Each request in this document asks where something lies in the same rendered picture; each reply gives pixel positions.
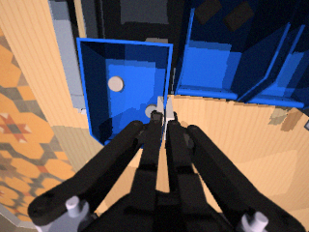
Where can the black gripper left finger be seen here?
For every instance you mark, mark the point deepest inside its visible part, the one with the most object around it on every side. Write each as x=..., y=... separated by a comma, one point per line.
x=68, y=206

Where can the blue bin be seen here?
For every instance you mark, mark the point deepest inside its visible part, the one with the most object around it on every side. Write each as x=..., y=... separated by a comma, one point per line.
x=144, y=67
x=234, y=62
x=291, y=89

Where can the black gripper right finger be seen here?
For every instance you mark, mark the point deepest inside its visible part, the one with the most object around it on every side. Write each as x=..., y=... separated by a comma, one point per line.
x=241, y=203

